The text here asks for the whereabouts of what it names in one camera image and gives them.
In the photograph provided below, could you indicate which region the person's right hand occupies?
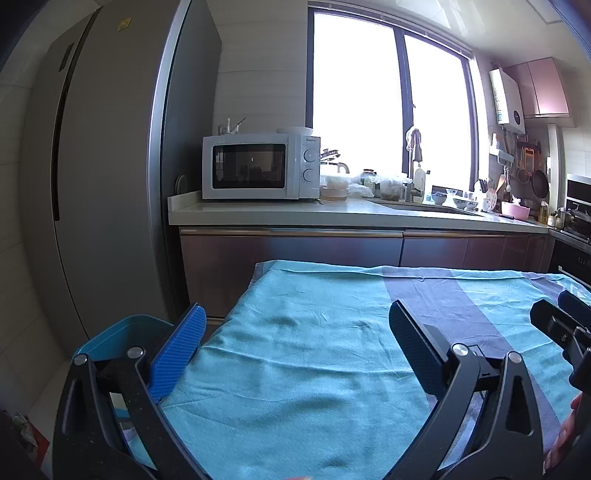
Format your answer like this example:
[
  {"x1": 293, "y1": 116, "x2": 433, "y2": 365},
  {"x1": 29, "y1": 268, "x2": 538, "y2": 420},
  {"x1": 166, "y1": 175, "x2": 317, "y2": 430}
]
[{"x1": 544, "y1": 392, "x2": 584, "y2": 472}]

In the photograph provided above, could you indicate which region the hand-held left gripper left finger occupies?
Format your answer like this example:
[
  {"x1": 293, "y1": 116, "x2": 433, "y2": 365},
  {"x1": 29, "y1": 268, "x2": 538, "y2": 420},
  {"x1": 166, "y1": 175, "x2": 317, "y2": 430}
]
[{"x1": 52, "y1": 303, "x2": 208, "y2": 480}]

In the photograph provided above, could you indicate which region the kitchen sink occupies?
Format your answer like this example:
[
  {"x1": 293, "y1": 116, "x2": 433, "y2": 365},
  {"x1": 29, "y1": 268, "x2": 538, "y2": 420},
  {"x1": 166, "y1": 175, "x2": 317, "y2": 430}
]
[{"x1": 372, "y1": 198, "x2": 485, "y2": 217}]

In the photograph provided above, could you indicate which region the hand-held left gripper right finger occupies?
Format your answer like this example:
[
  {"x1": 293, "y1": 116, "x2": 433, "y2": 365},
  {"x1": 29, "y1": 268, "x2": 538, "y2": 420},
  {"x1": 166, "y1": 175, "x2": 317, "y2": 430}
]
[{"x1": 389, "y1": 299, "x2": 546, "y2": 480}]

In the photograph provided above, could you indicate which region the clear food container stack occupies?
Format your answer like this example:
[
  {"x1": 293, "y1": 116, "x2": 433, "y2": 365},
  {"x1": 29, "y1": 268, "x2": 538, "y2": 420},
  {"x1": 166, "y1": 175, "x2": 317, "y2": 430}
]
[{"x1": 321, "y1": 174, "x2": 349, "y2": 203}]

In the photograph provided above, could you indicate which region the kitchen counter with brown cabinets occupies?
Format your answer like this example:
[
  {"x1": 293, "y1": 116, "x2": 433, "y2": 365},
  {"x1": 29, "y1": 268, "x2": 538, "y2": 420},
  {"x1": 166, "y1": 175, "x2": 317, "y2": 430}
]
[{"x1": 167, "y1": 194, "x2": 561, "y2": 320}]

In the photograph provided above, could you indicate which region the large kitchen window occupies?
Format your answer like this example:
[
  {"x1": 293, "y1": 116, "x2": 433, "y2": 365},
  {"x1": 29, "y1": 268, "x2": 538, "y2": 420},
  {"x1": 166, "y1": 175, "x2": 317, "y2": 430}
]
[{"x1": 307, "y1": 4, "x2": 481, "y2": 191}]

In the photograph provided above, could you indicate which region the red printed bag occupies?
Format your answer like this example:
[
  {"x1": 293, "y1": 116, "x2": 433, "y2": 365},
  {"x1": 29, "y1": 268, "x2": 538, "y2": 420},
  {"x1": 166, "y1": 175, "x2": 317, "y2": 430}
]
[{"x1": 9, "y1": 411, "x2": 49, "y2": 467}]

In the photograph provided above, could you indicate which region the black built-in oven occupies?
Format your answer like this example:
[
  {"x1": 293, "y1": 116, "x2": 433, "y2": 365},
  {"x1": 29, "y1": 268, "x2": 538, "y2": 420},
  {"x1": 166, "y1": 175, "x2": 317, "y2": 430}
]
[{"x1": 549, "y1": 233, "x2": 591, "y2": 283}]

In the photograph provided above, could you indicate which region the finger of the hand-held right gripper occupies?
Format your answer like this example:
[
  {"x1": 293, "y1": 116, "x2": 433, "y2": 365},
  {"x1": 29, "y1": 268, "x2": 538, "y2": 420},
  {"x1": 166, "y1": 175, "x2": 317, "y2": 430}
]
[
  {"x1": 557, "y1": 290, "x2": 591, "y2": 325},
  {"x1": 529, "y1": 299, "x2": 591, "y2": 358}
]

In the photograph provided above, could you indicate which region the white wall rack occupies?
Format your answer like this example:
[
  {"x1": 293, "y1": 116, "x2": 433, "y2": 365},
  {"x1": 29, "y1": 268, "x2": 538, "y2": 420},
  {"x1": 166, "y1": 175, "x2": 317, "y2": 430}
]
[{"x1": 489, "y1": 134, "x2": 514, "y2": 162}]

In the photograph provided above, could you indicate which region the teal and purple tablecloth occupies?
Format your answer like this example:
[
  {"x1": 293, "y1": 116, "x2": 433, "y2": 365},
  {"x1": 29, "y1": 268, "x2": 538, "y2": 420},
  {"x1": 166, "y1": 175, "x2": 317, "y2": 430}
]
[{"x1": 134, "y1": 260, "x2": 591, "y2": 480}]

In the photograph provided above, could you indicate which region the pink wall cabinet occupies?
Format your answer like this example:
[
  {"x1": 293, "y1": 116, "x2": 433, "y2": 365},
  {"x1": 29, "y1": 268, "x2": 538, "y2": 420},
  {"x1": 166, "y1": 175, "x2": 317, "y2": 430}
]
[{"x1": 503, "y1": 56, "x2": 570, "y2": 120}]

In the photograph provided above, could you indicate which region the white wall water heater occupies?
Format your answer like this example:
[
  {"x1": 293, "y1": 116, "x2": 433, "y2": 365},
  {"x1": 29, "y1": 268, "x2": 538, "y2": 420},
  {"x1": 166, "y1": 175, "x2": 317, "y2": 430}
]
[{"x1": 489, "y1": 67, "x2": 527, "y2": 134}]

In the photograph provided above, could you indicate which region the grey refrigerator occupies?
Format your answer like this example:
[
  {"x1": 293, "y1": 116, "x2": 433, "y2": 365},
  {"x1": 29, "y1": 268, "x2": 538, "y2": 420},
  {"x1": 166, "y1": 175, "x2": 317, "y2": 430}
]
[{"x1": 18, "y1": 0, "x2": 222, "y2": 356}]

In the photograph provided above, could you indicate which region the clear bag with food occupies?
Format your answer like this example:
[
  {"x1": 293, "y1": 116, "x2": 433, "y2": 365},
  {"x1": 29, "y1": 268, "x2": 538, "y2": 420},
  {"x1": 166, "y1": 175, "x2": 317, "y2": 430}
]
[{"x1": 379, "y1": 174, "x2": 404, "y2": 201}]

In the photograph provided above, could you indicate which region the steel kitchen faucet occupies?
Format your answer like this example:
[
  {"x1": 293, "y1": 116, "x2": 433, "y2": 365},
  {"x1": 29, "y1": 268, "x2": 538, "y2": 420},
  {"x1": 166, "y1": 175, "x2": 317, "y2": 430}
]
[{"x1": 406, "y1": 128, "x2": 423, "y2": 203}]

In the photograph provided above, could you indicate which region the blue plastic bin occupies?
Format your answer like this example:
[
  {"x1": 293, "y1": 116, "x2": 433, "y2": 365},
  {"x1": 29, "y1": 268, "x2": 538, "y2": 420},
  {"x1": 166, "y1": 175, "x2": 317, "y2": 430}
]
[{"x1": 74, "y1": 315, "x2": 204, "y2": 462}]

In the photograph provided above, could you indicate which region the black steel kitchen appliance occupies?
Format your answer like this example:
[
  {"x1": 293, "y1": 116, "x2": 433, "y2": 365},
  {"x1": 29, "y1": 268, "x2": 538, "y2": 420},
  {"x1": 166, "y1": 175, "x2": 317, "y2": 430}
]
[{"x1": 566, "y1": 173, "x2": 591, "y2": 241}]

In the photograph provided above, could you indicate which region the white microwave oven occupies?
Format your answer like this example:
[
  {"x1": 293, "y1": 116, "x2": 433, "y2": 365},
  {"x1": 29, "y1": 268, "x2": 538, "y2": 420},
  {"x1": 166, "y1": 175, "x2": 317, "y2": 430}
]
[{"x1": 202, "y1": 134, "x2": 321, "y2": 201}]

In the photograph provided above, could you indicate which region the white utensil holder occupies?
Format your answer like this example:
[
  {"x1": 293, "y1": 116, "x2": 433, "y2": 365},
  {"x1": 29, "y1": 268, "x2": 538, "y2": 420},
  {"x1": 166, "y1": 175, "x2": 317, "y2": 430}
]
[{"x1": 475, "y1": 178, "x2": 498, "y2": 210}]

